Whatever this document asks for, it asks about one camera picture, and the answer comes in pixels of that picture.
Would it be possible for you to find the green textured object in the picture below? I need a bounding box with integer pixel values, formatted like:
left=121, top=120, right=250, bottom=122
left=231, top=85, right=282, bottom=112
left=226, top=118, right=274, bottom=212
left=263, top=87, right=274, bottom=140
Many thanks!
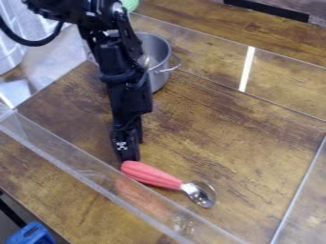
left=122, top=0, right=141, bottom=12

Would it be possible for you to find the black cable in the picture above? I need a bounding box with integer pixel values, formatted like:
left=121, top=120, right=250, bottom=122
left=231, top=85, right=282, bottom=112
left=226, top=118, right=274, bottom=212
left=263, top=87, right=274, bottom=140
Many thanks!
left=0, top=13, right=66, bottom=48

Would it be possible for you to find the black bar on table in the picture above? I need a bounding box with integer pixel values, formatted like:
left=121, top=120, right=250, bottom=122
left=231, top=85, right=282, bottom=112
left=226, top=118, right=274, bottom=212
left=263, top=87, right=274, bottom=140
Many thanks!
left=223, top=0, right=310, bottom=23

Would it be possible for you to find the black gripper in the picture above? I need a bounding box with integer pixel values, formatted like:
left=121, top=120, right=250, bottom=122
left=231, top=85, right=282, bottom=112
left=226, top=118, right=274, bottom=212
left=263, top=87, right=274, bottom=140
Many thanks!
left=99, top=68, right=153, bottom=162

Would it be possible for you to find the blue plastic crate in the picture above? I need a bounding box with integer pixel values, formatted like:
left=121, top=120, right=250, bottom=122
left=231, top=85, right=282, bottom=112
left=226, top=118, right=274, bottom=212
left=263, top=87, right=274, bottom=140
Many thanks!
left=6, top=221, right=56, bottom=244

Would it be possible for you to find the white patterned curtain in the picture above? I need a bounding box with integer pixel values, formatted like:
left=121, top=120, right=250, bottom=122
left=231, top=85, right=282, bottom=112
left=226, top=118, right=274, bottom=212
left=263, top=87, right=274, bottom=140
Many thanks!
left=0, top=0, right=68, bottom=76

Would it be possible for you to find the pink handled metal spoon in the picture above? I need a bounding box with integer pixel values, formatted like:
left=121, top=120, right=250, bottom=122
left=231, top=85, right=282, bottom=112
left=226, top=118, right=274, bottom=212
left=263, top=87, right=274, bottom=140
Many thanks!
left=122, top=160, right=217, bottom=209

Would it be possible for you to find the stainless steel pot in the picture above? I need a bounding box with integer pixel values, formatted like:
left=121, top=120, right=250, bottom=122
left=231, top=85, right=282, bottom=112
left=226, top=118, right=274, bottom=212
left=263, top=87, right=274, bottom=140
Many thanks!
left=87, top=30, right=183, bottom=94

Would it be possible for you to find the clear acrylic barrier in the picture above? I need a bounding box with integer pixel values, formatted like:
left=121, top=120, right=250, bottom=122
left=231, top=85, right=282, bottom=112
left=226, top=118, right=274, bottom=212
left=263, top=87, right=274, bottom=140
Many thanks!
left=0, top=110, right=243, bottom=244

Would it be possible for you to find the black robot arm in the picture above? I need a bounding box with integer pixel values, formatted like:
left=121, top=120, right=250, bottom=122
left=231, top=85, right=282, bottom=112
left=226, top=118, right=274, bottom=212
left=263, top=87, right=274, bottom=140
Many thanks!
left=22, top=0, right=153, bottom=161

